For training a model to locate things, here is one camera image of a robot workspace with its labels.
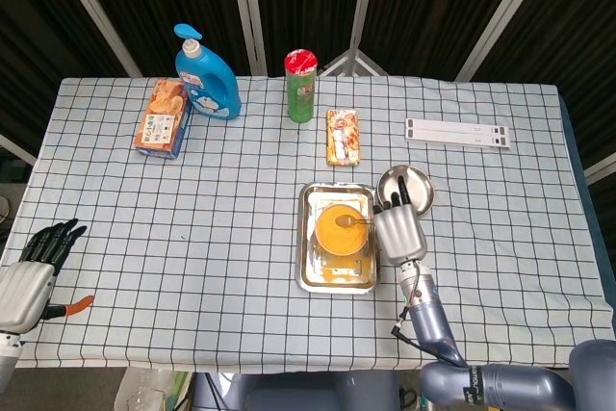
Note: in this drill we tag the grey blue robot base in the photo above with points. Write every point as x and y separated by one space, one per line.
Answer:
289 394

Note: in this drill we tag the rectangular steel tray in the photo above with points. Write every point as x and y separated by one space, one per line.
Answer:
337 197

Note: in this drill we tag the metal spoon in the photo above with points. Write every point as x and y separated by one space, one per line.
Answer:
343 222

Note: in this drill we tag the orange blue biscuit box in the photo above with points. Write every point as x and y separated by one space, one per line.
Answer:
161 117

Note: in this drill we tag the white partition support foot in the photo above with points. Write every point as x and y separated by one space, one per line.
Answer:
354 57

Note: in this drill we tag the clear plastic bag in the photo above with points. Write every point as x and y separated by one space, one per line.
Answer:
144 392

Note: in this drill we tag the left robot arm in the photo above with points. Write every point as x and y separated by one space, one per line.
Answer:
7 358

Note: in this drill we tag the blue detergent bottle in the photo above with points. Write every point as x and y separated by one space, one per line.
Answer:
226 108

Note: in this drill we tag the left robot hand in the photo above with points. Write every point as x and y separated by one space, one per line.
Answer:
24 295

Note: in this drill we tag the green chips can red lid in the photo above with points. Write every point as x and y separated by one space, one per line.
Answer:
300 93

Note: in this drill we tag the round steel plate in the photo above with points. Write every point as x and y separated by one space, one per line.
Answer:
418 185

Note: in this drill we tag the white black checkered tablecloth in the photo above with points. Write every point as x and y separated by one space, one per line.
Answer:
192 238

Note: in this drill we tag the white plastic strip grey ends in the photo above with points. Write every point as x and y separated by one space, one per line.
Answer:
457 137
457 126

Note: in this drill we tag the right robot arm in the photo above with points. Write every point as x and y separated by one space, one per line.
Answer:
428 319

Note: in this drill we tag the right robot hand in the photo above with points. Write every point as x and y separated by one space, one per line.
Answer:
402 238

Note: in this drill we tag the yellow snack packet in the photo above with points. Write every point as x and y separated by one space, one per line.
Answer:
342 136

